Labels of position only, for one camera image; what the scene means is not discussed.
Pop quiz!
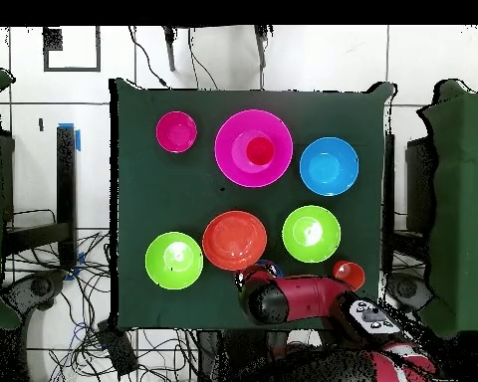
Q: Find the grey square frame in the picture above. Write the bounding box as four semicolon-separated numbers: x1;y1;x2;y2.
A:
42;25;102;74

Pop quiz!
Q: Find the dark green tablecloth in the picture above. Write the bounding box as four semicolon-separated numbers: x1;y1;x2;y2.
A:
109;77;397;333

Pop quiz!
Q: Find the black metal stand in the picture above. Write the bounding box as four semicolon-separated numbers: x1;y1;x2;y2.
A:
1;124;79;270
404;134;433;240

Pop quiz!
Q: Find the dark blue bowl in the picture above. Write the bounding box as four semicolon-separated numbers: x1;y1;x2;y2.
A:
254;259;285;280

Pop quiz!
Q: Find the black stand leg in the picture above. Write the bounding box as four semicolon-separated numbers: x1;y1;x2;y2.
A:
161;25;177;73
253;25;269;69

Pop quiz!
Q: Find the small crimson bowl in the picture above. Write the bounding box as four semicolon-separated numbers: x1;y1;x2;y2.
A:
155;110;198;154

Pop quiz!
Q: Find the green bowl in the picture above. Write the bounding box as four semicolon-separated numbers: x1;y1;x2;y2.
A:
144;231;205;290
281;205;343;265

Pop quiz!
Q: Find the large pink bowl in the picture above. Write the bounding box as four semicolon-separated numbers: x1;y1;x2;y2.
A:
213;108;295;189

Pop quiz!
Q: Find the black power strip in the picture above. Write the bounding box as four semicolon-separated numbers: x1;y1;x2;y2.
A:
96;319;139;377

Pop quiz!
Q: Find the orange cup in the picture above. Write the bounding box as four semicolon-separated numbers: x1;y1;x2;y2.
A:
332;260;366;291

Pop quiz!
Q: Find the orange bowl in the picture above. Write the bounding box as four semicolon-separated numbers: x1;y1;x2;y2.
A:
201;210;269;273

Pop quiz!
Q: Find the tangle of cables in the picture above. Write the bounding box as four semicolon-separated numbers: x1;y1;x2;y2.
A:
3;208;196;382

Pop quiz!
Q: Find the red cup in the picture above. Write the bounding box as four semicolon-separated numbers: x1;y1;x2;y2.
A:
245;136;276;167

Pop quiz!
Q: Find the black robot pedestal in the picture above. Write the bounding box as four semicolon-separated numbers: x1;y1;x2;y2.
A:
196;328;224;382

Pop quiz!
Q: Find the light blue bowl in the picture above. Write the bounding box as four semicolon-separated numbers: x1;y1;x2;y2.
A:
299;136;360;197

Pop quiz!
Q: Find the black cable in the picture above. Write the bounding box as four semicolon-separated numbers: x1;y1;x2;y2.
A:
127;25;170;90

